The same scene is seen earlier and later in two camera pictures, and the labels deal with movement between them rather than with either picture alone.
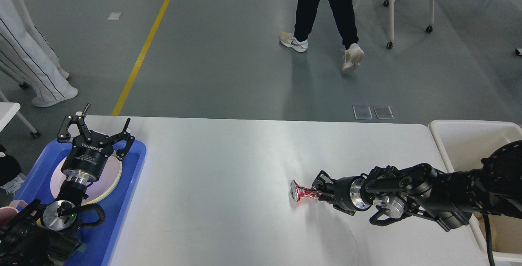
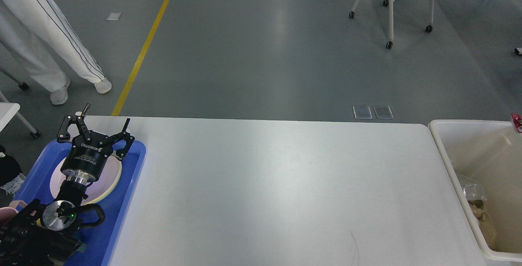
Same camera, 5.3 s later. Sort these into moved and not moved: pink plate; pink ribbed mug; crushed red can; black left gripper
Moved: crushed red can
Not moved: pink ribbed mug; pink plate; black left gripper
